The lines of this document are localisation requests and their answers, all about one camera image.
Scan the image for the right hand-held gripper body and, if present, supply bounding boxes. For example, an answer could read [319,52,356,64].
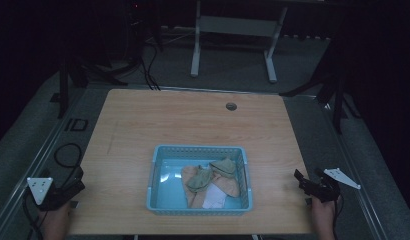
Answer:
[311,167,362,203]

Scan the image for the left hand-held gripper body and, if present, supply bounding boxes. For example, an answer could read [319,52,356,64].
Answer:
[26,172,77,212]

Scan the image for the beige sock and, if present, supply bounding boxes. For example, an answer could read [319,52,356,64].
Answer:
[180,165,207,210]
[211,172,241,198]

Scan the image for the green sock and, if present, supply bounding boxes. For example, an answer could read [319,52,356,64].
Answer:
[186,165,213,194]
[209,157,237,179]

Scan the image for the light blue plastic basket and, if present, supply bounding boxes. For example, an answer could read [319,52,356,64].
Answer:
[145,144,254,216]

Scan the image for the white sock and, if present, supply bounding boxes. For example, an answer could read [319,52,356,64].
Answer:
[201,182,228,210]

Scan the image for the person's left hand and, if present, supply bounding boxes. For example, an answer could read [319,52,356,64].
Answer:
[37,199,73,224]

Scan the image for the person's right hand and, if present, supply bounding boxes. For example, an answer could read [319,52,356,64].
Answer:
[310,195,343,224]

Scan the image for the black metal stand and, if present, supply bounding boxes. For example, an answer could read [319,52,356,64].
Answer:
[49,56,129,120]
[278,39,362,135]

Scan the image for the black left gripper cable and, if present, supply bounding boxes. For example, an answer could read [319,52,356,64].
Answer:
[22,142,84,240]

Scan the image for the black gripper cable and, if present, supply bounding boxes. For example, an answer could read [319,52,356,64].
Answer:
[22,142,84,240]
[332,195,345,240]

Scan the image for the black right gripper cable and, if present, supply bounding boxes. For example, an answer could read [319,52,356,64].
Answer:
[332,195,345,240]

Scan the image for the black floor cables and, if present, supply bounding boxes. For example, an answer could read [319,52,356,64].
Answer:
[138,41,162,92]

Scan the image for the white metal desk frame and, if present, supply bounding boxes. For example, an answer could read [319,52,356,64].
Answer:
[190,0,289,84]

